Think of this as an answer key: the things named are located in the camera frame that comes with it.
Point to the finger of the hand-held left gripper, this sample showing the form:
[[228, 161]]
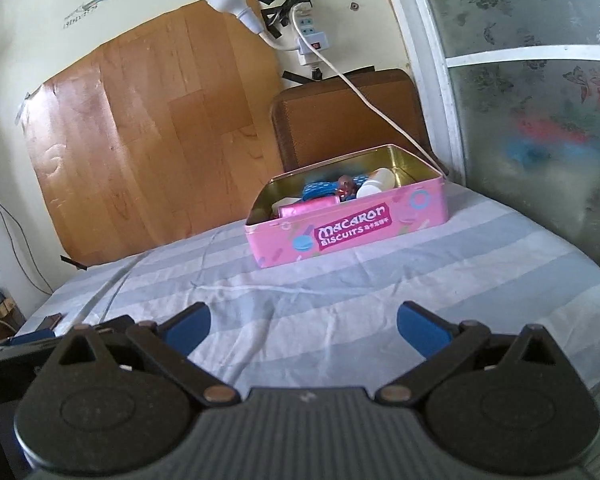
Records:
[[30, 338]]

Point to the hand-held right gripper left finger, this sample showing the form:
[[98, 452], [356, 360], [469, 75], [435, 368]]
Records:
[[190, 326]]

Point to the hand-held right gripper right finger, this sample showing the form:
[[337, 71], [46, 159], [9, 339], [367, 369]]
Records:
[[420, 326]]

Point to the pink biscuit tin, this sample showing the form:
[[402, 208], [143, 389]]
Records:
[[350, 230]]

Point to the white bottle with colourful label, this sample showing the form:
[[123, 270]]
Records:
[[377, 182]]

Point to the dark red small packet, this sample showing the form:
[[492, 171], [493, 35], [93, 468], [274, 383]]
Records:
[[346, 185]]

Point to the pink glitter zip pouch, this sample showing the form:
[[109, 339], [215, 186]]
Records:
[[307, 207]]

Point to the small brown box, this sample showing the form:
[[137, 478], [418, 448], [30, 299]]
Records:
[[51, 321]]

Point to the striped bed sheet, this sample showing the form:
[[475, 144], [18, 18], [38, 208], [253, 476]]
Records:
[[330, 300]]

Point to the blue patterned item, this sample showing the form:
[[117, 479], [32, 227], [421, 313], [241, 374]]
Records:
[[322, 187]]

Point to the brown chair back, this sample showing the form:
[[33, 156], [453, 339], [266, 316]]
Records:
[[340, 120]]

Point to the white-framed frosted glass door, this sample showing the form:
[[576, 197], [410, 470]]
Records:
[[530, 110]]

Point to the white power strip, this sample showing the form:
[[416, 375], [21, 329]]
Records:
[[309, 27]]

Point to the wood-grain wall panel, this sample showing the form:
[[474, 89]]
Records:
[[145, 135]]

